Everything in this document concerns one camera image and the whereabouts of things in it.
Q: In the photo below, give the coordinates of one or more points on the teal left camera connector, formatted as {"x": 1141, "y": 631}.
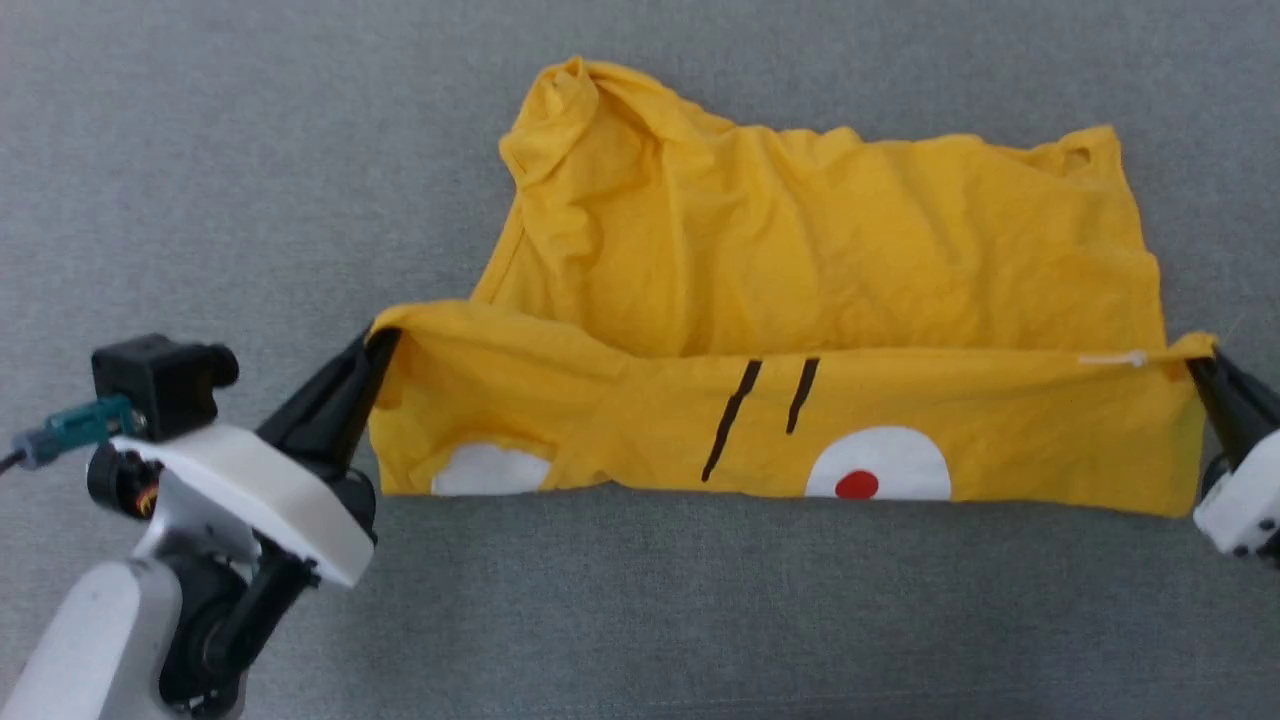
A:
{"x": 80, "y": 428}

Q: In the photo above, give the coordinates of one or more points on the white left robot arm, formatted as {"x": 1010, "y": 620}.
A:
{"x": 110, "y": 640}

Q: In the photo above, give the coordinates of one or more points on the grey fabric sofa cushion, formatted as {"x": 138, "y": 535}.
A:
{"x": 700, "y": 620}

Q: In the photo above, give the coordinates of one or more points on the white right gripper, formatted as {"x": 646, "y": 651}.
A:
{"x": 1250, "y": 505}

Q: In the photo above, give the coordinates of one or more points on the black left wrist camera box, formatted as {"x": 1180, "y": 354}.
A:
{"x": 160, "y": 385}

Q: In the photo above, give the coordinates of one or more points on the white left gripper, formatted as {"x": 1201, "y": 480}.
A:
{"x": 260, "y": 500}

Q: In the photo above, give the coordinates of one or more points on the yellow tiger print garment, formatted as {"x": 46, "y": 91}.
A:
{"x": 800, "y": 290}

